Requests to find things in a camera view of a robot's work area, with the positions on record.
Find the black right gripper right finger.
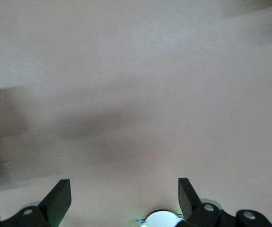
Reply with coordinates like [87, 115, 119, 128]
[178, 177, 272, 227]

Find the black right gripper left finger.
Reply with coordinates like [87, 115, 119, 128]
[0, 179, 71, 227]

